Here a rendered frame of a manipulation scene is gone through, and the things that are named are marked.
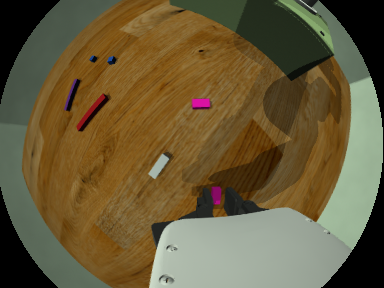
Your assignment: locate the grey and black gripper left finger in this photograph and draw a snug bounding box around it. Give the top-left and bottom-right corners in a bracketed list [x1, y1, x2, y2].
[151, 188, 214, 249]

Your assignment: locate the purple rod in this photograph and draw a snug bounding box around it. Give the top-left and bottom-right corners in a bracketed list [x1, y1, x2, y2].
[64, 79, 80, 111]

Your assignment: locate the red rod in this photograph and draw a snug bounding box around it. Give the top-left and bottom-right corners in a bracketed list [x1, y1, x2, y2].
[76, 94, 109, 132]

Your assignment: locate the grey rod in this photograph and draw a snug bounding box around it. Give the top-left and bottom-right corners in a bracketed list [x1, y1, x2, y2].
[149, 153, 170, 179]

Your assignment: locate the small magenta block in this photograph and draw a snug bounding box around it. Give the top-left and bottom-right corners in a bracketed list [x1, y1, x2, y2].
[192, 99, 210, 109]
[211, 187, 222, 204]

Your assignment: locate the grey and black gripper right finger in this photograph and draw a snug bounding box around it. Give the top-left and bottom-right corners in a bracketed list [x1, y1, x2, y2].
[224, 187, 269, 216]

